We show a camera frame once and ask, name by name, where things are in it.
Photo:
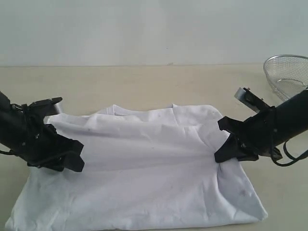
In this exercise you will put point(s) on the white t-shirt red lettering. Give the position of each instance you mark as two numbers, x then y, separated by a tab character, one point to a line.
143	170

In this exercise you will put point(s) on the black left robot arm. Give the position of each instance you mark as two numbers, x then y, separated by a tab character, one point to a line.
24	132

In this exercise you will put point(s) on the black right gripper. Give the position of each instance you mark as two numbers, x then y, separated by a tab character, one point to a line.
255	138

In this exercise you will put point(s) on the metal wire mesh basket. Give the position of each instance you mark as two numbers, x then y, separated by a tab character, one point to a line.
287	74

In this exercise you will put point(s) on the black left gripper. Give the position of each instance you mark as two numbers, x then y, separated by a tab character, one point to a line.
53	151

